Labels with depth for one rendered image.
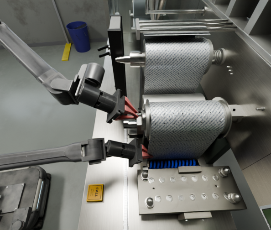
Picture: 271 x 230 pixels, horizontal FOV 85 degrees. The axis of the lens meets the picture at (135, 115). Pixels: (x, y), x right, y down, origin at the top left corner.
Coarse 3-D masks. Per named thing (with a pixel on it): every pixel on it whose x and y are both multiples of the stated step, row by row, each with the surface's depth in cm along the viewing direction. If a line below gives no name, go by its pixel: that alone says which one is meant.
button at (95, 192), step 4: (92, 184) 70; (96, 184) 70; (100, 184) 70; (88, 188) 69; (92, 188) 69; (96, 188) 69; (100, 188) 69; (88, 192) 68; (92, 192) 68; (96, 192) 68; (100, 192) 68; (88, 196) 67; (92, 196) 67; (96, 196) 67; (100, 196) 67; (88, 200) 66; (92, 200) 66; (96, 200) 66; (100, 200) 66
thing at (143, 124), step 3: (141, 111) 51; (144, 111) 50; (141, 114) 50; (144, 114) 50; (141, 117) 51; (144, 117) 49; (141, 120) 52; (144, 120) 49; (141, 123) 54; (144, 123) 49; (141, 126) 52; (144, 126) 49; (141, 129) 53; (144, 129) 51
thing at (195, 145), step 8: (152, 144) 54; (160, 144) 54; (168, 144) 54; (176, 144) 54; (184, 144) 55; (192, 144) 55; (200, 144) 55; (208, 144) 56; (152, 152) 59; (160, 152) 60; (168, 152) 60; (176, 152) 60; (184, 152) 61; (192, 152) 61; (200, 152) 61; (152, 160) 66; (160, 160) 66; (168, 160) 67
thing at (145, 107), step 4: (144, 104) 52; (144, 108) 53; (224, 108) 48; (224, 112) 48; (148, 116) 47; (148, 120) 47; (148, 124) 47; (224, 124) 48; (148, 128) 47; (224, 128) 49; (148, 132) 48
